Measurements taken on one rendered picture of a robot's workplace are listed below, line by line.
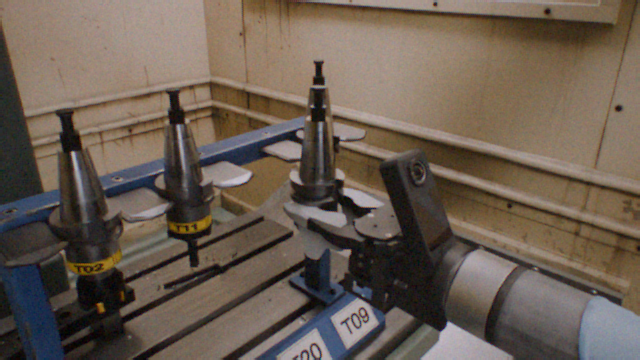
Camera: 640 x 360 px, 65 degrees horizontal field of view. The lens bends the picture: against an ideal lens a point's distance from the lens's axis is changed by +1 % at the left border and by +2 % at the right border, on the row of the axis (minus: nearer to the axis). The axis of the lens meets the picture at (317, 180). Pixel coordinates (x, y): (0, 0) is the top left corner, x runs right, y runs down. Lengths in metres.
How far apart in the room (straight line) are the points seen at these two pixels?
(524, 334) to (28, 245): 0.43
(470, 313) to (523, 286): 0.05
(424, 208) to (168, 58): 1.25
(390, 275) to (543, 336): 0.15
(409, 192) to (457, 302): 0.11
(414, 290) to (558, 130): 0.59
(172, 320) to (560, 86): 0.79
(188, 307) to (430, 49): 0.71
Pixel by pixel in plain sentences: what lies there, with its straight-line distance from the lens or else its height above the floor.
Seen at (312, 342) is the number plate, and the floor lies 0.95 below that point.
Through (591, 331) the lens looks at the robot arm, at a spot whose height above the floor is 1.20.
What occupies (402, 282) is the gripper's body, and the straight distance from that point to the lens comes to 0.52.
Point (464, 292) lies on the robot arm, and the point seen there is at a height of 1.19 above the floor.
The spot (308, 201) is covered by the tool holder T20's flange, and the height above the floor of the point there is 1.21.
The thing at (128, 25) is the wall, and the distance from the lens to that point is 1.56.
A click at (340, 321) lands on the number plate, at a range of 0.79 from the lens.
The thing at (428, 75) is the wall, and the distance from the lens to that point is 1.13.
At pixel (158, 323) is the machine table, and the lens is 0.89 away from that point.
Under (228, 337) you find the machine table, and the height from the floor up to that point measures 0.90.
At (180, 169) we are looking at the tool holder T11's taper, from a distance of 0.55.
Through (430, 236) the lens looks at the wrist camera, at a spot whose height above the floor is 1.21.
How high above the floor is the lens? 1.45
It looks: 24 degrees down
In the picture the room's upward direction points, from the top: straight up
